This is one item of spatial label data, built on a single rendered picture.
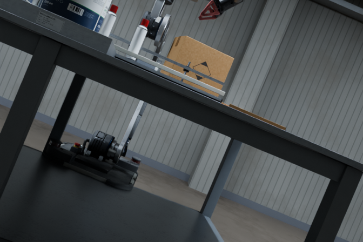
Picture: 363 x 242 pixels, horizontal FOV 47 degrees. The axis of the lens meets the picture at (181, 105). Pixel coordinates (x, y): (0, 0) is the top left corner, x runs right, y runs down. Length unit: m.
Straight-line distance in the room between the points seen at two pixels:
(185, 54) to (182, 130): 2.47
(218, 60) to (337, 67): 2.85
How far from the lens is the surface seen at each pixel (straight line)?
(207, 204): 2.56
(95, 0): 1.34
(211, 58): 2.26
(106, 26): 2.00
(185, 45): 2.21
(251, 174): 4.76
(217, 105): 1.20
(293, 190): 4.91
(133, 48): 1.99
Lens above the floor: 0.79
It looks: level
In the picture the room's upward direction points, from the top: 23 degrees clockwise
